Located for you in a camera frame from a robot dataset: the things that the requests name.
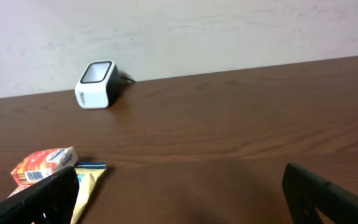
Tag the white barcode scanner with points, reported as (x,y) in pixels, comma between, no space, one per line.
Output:
(99,85)

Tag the small orange snack pack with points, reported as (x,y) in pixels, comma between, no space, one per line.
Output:
(41,164)

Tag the large yellow snack bag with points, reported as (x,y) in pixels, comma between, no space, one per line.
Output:
(87,173)

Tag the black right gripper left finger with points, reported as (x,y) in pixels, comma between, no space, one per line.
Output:
(50,200)

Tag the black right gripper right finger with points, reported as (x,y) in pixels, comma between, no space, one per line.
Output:
(307,194)

